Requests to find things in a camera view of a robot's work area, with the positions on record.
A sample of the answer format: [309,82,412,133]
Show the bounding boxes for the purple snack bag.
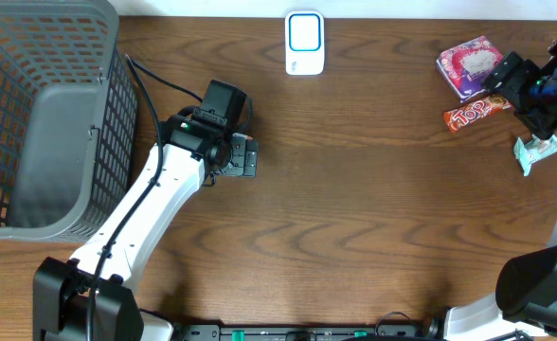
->
[436,36,503,103]

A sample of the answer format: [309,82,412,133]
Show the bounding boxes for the green wet wipes pack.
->
[513,135,557,176]

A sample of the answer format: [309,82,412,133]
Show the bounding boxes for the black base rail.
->
[171,324,438,341]

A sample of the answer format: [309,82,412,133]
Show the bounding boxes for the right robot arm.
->
[439,41,557,340]

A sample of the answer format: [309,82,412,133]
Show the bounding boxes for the grey plastic mesh basket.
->
[0,0,137,242]

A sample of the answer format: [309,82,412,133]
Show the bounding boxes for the red-brown snack bar wrapper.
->
[442,94,512,133]

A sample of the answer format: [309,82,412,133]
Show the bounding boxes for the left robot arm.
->
[33,106,259,341]

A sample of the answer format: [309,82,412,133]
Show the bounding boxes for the white barcode scanner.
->
[284,10,325,76]

